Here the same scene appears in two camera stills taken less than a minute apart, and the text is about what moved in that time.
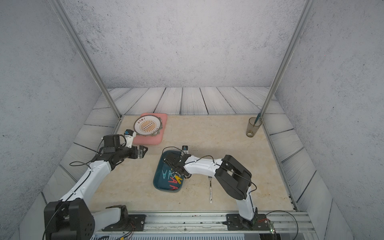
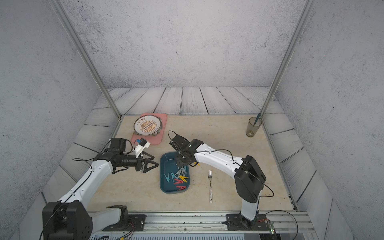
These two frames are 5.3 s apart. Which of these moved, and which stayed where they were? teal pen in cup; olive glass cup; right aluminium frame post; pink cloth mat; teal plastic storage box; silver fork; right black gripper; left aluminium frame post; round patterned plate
Moved: right black gripper; teal plastic storage box
Stayed: silver fork; pink cloth mat; olive glass cup; right aluminium frame post; teal pen in cup; left aluminium frame post; round patterned plate
